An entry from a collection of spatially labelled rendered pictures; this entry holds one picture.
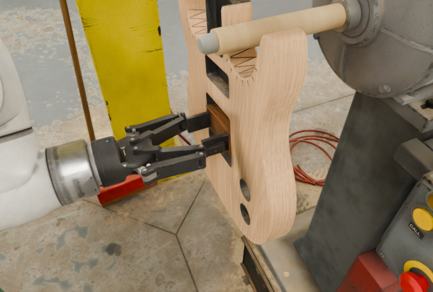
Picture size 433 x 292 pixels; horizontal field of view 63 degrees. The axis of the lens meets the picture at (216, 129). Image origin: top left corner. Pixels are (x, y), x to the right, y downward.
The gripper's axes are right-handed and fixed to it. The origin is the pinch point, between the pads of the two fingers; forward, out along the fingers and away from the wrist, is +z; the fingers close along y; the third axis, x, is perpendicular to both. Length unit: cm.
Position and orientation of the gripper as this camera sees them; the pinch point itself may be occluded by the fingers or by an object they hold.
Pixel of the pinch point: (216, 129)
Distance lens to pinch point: 60.1
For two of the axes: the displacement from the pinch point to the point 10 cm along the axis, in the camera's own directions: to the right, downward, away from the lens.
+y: 3.9, 5.1, -7.6
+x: -0.6, -8.2, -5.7
